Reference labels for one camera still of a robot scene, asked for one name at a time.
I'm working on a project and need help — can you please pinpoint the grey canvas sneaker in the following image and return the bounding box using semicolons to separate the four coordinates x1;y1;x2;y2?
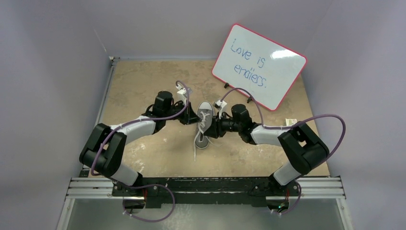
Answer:
194;102;214;149

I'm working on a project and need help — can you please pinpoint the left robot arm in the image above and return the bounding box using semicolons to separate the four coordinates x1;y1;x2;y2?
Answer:
79;88;200;196

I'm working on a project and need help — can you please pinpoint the pink framed whiteboard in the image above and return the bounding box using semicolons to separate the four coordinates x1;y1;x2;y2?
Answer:
212;24;307;111

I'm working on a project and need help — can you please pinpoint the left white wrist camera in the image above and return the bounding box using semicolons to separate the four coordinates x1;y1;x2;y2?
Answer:
176;86;192;104

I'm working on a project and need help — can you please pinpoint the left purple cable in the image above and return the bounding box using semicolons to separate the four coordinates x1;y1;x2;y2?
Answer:
90;80;191;223

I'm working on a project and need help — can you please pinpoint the purple cable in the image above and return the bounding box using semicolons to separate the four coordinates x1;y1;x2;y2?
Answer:
90;80;191;223
219;87;346;217

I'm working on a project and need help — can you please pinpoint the white shoelace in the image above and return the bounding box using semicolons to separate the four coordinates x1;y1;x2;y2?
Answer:
193;109;222;163

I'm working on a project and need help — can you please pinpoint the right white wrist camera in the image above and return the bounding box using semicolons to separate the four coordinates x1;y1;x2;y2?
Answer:
214;100;227;119

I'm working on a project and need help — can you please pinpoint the small white green box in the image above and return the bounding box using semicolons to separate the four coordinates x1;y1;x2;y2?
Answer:
285;118;298;126

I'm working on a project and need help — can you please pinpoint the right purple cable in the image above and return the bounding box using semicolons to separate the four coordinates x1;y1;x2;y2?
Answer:
219;87;346;217

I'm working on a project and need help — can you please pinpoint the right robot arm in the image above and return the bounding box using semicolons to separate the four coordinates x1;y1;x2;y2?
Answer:
195;102;329;195

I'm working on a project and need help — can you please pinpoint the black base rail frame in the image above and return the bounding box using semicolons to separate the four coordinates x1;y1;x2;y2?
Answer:
66;176;346;209

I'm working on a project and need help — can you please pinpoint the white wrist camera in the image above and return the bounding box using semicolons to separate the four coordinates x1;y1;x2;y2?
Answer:
176;86;192;104
214;100;227;119

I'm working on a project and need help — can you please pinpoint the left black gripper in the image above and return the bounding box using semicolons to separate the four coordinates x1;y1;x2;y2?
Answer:
164;100;201;125

